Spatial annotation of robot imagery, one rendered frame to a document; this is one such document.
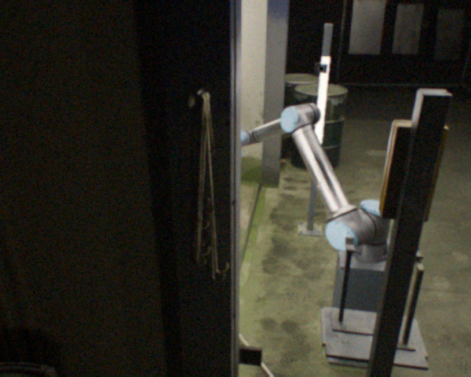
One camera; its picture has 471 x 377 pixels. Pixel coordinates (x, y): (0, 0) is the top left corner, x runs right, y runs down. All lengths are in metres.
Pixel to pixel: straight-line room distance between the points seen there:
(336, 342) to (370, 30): 7.69
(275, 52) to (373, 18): 5.02
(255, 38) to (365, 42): 5.01
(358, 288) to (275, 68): 2.38
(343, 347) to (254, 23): 3.05
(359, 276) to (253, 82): 2.38
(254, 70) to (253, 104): 0.32
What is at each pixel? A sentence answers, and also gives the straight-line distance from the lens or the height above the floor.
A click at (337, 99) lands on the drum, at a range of 4.58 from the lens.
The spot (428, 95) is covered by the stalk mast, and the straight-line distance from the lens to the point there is 1.02.
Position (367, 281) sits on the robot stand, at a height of 0.56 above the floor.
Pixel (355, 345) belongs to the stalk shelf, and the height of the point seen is 0.79.
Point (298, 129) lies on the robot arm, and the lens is 2.05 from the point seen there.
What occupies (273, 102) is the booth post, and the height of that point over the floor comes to 0.90.
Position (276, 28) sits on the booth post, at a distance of 3.95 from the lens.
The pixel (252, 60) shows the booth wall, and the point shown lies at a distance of 4.00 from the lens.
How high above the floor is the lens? 1.84
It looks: 25 degrees down
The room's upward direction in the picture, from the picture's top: straight up
